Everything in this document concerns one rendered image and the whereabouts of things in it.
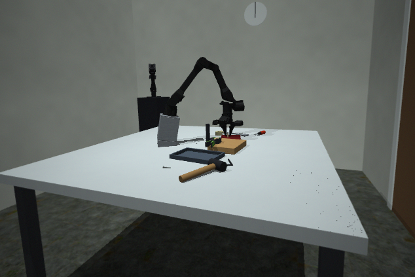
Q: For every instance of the wooden-handled mallet with black head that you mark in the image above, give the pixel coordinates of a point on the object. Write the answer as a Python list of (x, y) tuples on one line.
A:
[(213, 164)]

